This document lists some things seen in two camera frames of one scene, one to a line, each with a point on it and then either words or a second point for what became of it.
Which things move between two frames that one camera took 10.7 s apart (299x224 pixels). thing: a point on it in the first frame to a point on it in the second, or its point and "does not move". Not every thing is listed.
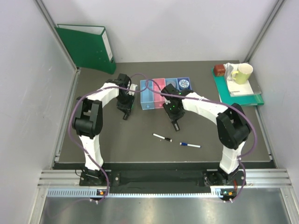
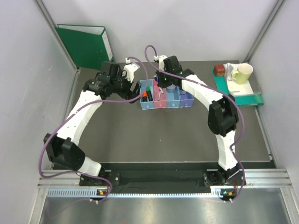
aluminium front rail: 271,178 does not move
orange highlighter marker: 176,125 to 145,98
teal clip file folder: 225,97 does not move
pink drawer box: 158,100 does not move
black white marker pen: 162,137 to 159,95
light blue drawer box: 147,97 does not move
